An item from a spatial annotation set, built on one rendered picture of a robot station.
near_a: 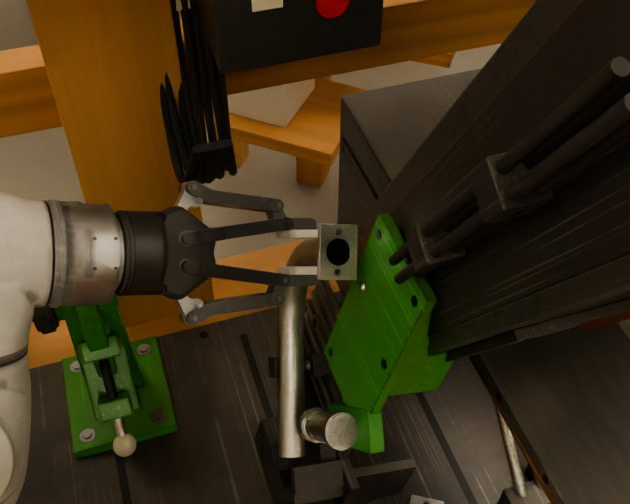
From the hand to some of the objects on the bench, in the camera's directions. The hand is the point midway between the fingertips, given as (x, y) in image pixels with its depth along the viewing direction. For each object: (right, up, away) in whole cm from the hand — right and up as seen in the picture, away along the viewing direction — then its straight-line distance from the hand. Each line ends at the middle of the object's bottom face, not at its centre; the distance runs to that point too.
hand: (315, 251), depth 78 cm
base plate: (+14, -21, +27) cm, 37 cm away
